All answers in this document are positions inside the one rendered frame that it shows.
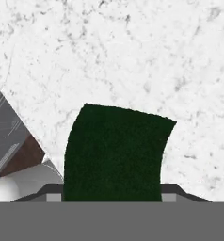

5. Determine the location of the dark green sponge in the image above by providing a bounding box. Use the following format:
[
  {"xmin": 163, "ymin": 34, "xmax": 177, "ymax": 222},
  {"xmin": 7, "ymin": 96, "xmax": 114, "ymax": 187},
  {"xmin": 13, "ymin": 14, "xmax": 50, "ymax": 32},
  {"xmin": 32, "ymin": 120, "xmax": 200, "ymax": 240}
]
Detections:
[{"xmin": 62, "ymin": 103, "xmax": 178, "ymax": 202}]

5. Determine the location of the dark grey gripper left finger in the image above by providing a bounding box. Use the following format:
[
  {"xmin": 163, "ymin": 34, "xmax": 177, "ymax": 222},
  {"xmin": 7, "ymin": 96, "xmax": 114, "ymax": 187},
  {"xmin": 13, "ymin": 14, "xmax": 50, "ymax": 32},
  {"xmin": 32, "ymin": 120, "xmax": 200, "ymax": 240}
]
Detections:
[{"xmin": 11, "ymin": 183, "xmax": 65, "ymax": 203}]

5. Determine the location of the grey dishwasher front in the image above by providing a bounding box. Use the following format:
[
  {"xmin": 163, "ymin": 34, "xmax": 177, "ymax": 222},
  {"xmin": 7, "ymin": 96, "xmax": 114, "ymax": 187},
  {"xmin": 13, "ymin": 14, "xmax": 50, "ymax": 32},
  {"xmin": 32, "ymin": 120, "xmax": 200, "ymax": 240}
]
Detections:
[{"xmin": 0, "ymin": 79, "xmax": 33, "ymax": 183}]

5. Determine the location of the silver dishwasher handle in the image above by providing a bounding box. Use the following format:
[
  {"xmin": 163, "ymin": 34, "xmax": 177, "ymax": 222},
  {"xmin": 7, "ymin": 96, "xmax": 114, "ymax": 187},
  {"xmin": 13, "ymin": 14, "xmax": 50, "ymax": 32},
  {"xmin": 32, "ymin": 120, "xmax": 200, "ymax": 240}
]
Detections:
[{"xmin": 0, "ymin": 142, "xmax": 22, "ymax": 169}]

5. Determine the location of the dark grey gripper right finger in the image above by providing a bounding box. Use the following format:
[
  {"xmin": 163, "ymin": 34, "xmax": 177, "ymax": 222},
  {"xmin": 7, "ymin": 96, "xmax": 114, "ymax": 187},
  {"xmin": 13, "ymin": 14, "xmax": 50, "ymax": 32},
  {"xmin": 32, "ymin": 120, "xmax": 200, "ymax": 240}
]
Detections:
[{"xmin": 160, "ymin": 183, "xmax": 213, "ymax": 203}]

